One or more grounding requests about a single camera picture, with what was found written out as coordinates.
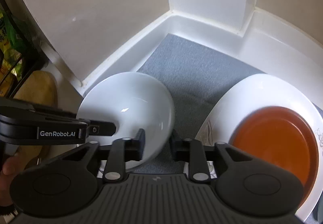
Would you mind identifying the colourful snack packages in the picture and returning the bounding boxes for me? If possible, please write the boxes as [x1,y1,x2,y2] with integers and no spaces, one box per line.
[1,0,45,98]

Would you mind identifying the wooden round board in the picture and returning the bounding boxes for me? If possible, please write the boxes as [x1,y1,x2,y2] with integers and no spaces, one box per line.
[14,71,58,107]

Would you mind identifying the person's left hand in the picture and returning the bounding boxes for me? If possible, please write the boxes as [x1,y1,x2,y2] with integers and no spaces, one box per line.
[0,145,51,207]

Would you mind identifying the orange-brown round plate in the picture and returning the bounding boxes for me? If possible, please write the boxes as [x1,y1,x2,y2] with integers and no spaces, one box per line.
[229,106,319,201]

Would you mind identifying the grey fabric mat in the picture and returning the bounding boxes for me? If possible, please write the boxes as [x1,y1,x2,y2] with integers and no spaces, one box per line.
[133,33,323,174]

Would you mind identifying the white plate with floral rim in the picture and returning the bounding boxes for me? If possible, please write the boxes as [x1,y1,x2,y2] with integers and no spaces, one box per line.
[196,74,322,221]

